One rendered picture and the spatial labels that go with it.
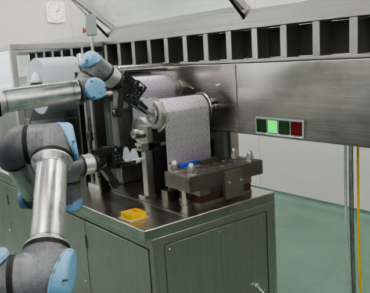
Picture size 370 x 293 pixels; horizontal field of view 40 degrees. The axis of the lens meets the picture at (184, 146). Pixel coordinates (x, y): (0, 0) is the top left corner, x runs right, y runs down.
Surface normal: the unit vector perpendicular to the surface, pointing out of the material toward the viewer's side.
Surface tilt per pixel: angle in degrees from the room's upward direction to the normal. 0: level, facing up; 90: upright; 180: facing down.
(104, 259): 90
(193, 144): 90
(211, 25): 90
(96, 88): 90
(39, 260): 40
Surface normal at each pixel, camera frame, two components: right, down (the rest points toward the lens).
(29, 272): 0.06, -0.43
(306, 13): -0.79, 0.15
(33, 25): 0.62, 0.10
